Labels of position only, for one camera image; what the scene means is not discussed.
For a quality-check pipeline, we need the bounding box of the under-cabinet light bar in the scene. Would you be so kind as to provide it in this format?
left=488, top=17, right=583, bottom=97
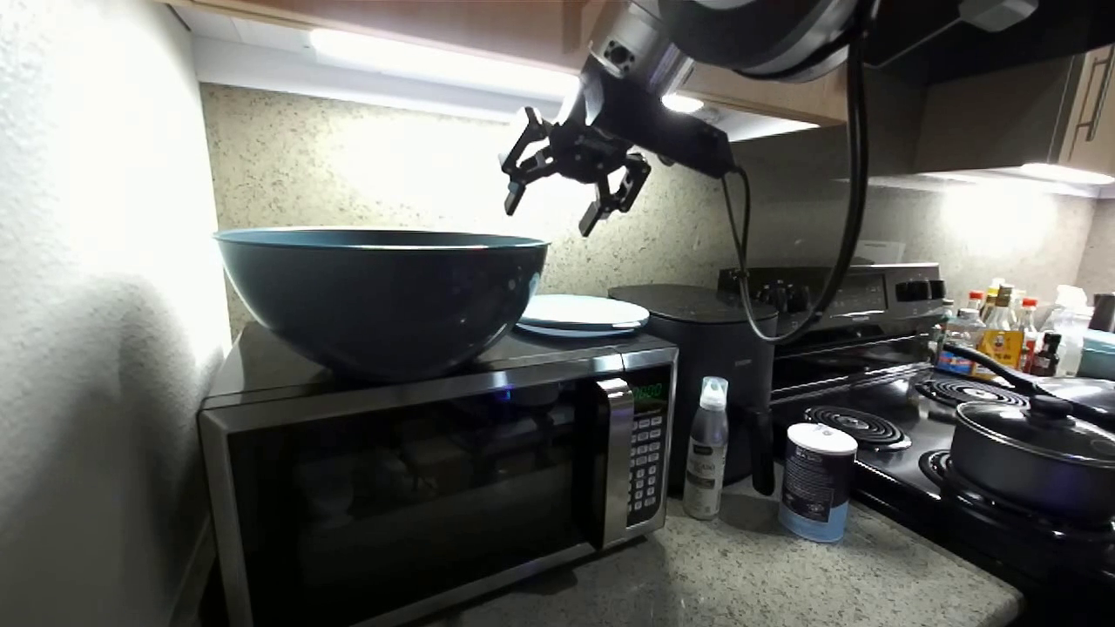
left=184, top=3, right=814, bottom=148

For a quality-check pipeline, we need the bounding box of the large blue bowl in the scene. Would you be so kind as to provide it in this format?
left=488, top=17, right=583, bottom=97
left=216, top=227, right=547, bottom=379

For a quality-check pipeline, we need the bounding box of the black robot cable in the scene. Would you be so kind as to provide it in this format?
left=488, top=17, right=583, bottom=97
left=717, top=21, right=875, bottom=350

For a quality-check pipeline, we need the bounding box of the black pot with lid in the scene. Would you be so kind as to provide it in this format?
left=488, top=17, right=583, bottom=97
left=951, top=346, right=1115, bottom=528

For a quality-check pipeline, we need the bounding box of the black electric stove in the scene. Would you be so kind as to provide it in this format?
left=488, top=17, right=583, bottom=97
left=771, top=260, right=1115, bottom=627

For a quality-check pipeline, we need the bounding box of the yellow oil bottle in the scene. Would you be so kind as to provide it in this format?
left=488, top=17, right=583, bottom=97
left=980, top=285, right=1025, bottom=370

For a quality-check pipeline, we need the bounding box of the black range hood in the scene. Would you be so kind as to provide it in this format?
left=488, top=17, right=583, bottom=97
left=864, top=0, right=1115, bottom=83

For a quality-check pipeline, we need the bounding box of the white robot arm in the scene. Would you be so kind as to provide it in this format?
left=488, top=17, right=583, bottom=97
left=502, top=0, right=878, bottom=238

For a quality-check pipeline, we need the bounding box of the black air fryer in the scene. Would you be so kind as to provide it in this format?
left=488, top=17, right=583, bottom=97
left=615, top=285, right=772, bottom=494

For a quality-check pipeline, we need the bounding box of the right wooden upper cabinet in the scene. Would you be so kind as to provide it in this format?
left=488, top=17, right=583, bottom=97
left=1056, top=47, right=1115, bottom=177

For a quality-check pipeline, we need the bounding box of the white jug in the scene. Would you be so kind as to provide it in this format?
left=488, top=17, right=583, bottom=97
left=1045, top=285, right=1090, bottom=375

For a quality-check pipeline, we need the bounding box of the red capped sauce bottle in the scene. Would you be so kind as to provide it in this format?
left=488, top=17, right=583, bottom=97
left=1018, top=298, right=1042, bottom=373

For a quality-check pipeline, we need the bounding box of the white plate blue rim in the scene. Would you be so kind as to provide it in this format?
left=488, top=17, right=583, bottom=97
left=516, top=294, right=649, bottom=343

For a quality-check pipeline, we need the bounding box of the black stainless microwave oven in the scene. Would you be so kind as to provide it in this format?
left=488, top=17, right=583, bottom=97
left=198, top=325, right=681, bottom=627

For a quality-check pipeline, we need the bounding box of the white spray bottle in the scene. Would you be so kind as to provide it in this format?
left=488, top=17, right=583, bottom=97
left=682, top=375, right=727, bottom=521

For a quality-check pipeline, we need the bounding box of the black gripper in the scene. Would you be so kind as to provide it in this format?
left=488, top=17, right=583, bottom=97
left=502, top=38, right=732, bottom=238

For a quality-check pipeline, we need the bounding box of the blue canister white lid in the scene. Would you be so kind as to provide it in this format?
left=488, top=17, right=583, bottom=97
left=779, top=421, right=858, bottom=544

